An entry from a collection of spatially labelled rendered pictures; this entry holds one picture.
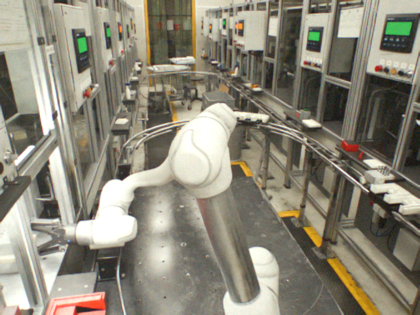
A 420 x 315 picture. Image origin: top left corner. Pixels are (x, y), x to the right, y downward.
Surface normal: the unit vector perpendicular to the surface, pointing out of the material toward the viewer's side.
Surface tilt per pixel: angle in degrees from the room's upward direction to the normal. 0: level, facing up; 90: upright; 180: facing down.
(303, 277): 0
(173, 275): 0
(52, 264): 0
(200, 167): 85
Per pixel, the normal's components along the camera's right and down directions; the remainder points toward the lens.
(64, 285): 0.00, -0.92
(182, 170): -0.18, 0.27
